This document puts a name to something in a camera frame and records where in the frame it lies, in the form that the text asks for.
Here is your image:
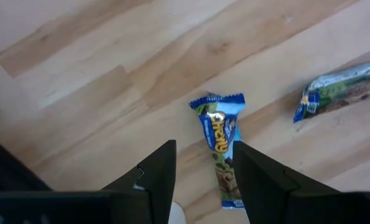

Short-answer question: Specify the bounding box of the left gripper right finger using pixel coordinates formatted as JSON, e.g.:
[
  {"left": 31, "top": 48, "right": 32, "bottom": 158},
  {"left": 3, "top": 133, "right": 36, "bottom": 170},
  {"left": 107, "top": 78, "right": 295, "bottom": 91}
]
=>
[{"left": 233, "top": 140, "right": 341, "bottom": 224}]

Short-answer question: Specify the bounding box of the blue green Chewy granola bar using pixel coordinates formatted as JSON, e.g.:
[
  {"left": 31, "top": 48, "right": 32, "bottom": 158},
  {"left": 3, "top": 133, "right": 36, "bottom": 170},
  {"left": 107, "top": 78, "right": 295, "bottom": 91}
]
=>
[
  {"left": 292, "top": 57, "right": 370, "bottom": 124},
  {"left": 188, "top": 92, "right": 246, "bottom": 210}
]

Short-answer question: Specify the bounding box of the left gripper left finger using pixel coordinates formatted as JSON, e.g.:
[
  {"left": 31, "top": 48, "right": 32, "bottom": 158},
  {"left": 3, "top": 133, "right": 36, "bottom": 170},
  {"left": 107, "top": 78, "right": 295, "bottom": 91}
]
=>
[{"left": 101, "top": 139, "right": 178, "bottom": 224}]

